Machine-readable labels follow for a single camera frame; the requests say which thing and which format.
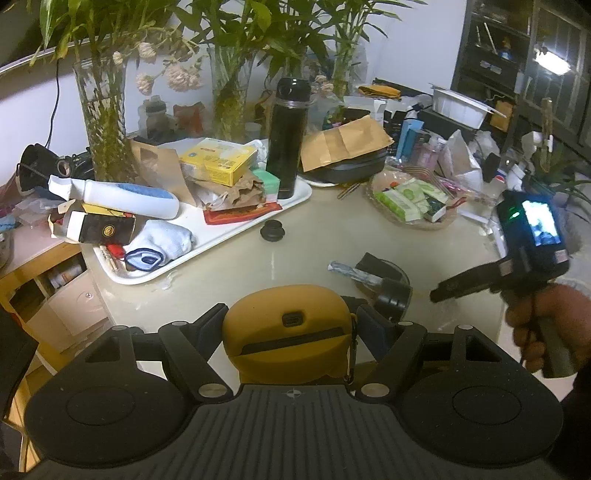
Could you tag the wooden side cabinet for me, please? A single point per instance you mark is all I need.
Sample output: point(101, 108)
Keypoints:
point(46, 285)

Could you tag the white plastic food container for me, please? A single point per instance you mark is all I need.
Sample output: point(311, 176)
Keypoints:
point(460, 108)

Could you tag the brown paper envelope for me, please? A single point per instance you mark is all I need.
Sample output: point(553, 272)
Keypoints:
point(346, 142)

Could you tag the middle glass vase with plant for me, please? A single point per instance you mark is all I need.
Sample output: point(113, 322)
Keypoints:
point(241, 34)

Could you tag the green white small box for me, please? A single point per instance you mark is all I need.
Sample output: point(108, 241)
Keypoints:
point(271, 184)

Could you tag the glass dish with packets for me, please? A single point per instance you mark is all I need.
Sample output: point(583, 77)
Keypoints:
point(414, 198)

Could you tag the red flat packet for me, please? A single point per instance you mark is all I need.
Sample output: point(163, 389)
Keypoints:
point(238, 215)

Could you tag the small black round knob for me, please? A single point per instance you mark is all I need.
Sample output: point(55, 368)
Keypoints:
point(272, 231)

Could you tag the left glass vase with plant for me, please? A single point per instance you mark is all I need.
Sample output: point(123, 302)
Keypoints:
point(102, 35)

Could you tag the black gold box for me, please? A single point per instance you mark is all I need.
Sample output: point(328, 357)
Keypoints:
point(95, 229)

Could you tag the silver foil packet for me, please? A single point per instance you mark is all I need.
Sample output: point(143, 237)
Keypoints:
point(357, 275)

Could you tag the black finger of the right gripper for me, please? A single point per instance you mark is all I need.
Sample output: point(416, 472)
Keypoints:
point(483, 277)

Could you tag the glass vase with plant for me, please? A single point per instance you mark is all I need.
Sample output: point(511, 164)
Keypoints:
point(102, 35)
point(241, 34)

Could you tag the white plastic tray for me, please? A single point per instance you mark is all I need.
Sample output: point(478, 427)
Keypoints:
point(189, 217)

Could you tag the black oval case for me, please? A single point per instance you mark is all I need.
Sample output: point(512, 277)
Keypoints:
point(349, 171)

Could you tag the white blue tube package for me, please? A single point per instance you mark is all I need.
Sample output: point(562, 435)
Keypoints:
point(124, 197)

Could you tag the potted green plant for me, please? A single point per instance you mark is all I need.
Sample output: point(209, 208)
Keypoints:
point(549, 173)

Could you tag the black rectangular block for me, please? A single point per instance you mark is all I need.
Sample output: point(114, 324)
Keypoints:
point(376, 266)

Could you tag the white blue rolled cloth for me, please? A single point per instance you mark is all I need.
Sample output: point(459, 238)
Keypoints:
point(157, 244)

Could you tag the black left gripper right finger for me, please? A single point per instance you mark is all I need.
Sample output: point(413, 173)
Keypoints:
point(396, 348)

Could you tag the yellow cardboard box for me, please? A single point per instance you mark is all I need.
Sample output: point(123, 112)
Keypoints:
point(217, 161)

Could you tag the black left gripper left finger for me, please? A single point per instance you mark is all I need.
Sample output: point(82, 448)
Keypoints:
point(187, 348)

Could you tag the black thermos bottle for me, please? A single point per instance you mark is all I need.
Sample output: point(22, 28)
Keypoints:
point(288, 122)

